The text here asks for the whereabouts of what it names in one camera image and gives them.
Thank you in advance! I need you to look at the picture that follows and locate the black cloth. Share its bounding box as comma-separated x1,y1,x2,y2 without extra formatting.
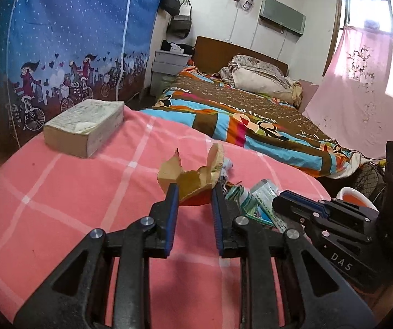
160,39,195,55

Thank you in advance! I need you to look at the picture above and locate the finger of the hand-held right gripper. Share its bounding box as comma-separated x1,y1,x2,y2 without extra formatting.
279,192,380,226
272,197,375,245

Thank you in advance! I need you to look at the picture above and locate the orange torn paper carton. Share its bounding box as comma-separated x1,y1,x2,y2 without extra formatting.
157,142,225,207

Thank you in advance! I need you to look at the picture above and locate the bed with colourful blanket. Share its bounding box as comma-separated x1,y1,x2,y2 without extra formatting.
140,67,365,179

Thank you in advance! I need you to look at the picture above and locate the hanging pink embroidered sheet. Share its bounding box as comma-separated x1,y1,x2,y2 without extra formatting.
301,24,393,160

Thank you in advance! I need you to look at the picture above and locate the white green plastic wrapper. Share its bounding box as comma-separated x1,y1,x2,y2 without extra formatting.
224,179,307,237

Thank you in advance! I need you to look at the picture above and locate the wooden headboard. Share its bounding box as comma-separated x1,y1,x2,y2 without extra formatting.
194,36,289,76

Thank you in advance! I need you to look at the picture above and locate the blue dotted fabric wardrobe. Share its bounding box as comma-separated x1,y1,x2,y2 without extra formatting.
0,0,168,144

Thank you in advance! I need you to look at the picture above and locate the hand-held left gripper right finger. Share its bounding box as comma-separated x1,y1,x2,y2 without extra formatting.
211,182,377,329

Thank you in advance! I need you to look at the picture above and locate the floral pillow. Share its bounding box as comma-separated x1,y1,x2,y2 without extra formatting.
229,55,283,76

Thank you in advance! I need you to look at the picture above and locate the folded cream quilt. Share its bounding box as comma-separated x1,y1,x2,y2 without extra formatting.
219,67,303,105

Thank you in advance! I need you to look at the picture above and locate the thick old book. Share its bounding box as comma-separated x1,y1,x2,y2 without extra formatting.
43,99,125,159

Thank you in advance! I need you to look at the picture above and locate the green covered wall unit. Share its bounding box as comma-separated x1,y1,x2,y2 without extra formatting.
259,0,307,36

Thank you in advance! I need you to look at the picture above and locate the orange bucket with white rim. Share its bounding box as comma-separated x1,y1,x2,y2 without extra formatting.
335,187,380,213

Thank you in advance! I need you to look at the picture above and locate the black mesh fan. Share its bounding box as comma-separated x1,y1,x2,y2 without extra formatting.
352,163,387,203

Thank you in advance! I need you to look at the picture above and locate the dark tote bag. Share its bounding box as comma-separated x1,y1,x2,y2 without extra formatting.
167,0,193,40

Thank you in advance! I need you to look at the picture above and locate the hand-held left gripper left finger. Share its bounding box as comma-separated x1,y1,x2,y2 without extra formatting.
13,182,180,329

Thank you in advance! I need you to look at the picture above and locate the grey nightstand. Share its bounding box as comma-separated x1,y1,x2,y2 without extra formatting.
149,50,193,97

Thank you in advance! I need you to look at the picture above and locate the white tissue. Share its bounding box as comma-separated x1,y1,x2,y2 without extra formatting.
221,158,235,179

